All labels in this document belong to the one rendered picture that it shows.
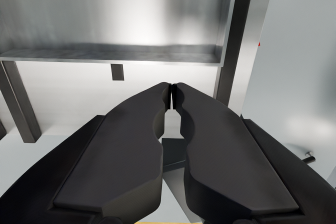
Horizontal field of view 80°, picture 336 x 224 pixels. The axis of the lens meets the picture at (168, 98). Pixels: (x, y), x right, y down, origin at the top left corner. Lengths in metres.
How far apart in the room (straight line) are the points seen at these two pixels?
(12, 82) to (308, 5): 1.28
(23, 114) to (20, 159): 1.70
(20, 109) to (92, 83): 0.10
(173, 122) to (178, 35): 0.13
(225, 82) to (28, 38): 0.25
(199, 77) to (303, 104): 1.36
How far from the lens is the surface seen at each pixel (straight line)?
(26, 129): 0.36
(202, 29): 0.26
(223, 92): 0.27
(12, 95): 0.34
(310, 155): 1.92
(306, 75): 1.49
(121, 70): 0.28
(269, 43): 1.30
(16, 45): 0.32
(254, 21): 0.27
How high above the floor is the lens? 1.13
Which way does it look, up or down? 60 degrees down
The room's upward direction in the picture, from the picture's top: 179 degrees counter-clockwise
